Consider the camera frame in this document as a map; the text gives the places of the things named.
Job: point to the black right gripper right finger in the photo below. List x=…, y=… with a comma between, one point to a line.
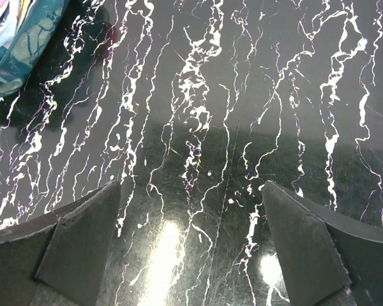
x=326, y=258

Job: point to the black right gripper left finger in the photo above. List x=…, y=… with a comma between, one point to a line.
x=59, y=258

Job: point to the teal patterned towel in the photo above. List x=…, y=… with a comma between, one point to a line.
x=20, y=55

